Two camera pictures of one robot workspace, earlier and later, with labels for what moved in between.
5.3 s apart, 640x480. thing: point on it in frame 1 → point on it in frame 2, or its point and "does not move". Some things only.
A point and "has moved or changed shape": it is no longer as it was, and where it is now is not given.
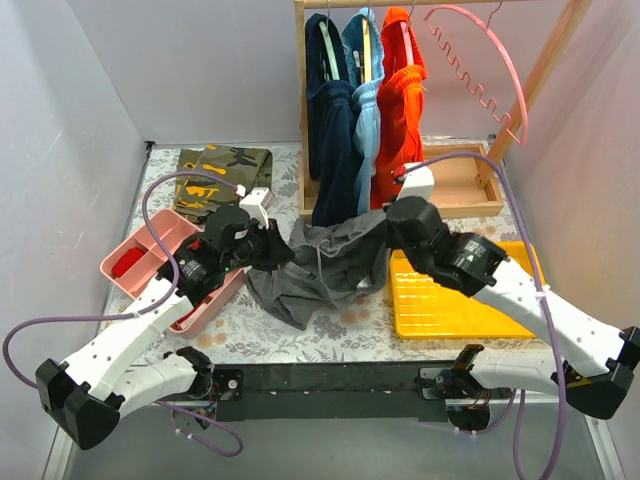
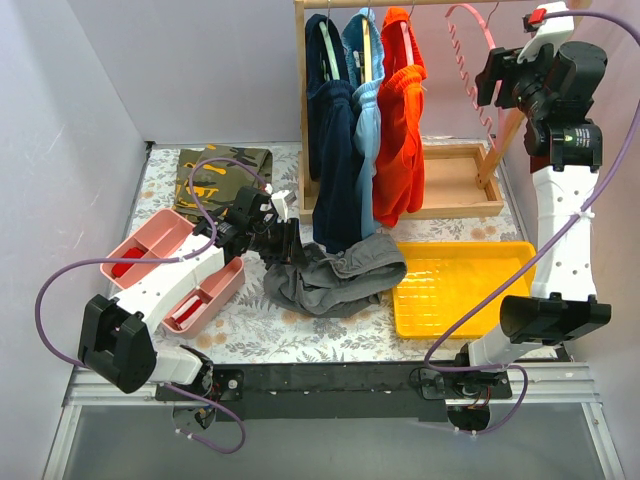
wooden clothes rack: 468,178 does not move
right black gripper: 392,230 → 503,82
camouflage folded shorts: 199,196 does not move
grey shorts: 329,264 has moved or changed shape
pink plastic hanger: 467,77 has moved or changed shape
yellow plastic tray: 426,308 does not move
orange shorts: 400,121 does not move
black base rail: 325,392 does not move
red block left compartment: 126,261 does not move
